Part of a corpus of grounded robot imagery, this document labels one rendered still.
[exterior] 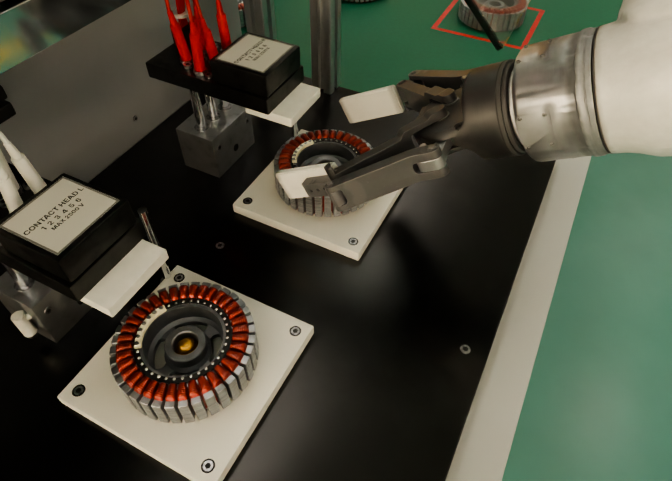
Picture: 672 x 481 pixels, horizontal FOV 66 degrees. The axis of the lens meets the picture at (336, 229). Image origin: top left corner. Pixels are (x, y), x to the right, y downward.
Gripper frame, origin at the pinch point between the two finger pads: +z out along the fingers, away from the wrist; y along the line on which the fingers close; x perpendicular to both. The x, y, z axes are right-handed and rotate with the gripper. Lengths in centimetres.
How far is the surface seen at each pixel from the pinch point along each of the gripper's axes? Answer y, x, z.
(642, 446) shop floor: -31, 104, -13
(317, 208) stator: 4.9, 4.5, 0.7
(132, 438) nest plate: 31.1, 5.1, 3.1
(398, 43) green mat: -39.0, 4.6, 10.3
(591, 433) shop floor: -29, 99, -4
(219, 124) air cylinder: 0.4, -4.9, 12.3
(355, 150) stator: -3.3, 3.2, -0.5
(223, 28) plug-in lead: -2.2, -13.5, 6.8
